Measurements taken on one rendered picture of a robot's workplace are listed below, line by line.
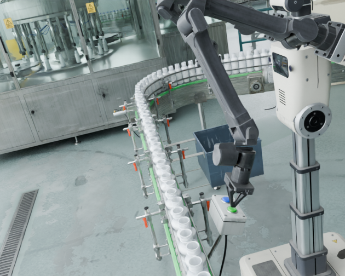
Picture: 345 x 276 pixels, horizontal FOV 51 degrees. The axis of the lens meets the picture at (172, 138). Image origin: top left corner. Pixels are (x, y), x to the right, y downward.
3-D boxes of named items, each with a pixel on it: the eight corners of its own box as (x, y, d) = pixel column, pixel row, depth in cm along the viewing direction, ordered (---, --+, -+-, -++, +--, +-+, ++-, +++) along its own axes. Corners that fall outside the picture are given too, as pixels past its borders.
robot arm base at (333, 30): (331, 22, 128) (316, 55, 131) (312, 14, 125) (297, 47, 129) (346, 24, 120) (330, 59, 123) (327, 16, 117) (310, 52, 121)
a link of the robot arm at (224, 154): (258, 126, 110) (243, 128, 118) (223, 124, 106) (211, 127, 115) (258, 166, 109) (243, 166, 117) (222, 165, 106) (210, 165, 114)
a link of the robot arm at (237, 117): (201, 4, 106) (188, 18, 116) (184, 11, 104) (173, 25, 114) (265, 136, 110) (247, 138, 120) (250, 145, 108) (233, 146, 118)
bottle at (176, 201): (193, 231, 131) (185, 193, 124) (193, 242, 125) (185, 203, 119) (176, 233, 131) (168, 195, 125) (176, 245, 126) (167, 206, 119)
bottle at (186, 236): (206, 279, 110) (197, 236, 103) (187, 285, 109) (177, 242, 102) (201, 265, 115) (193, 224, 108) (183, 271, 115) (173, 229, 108)
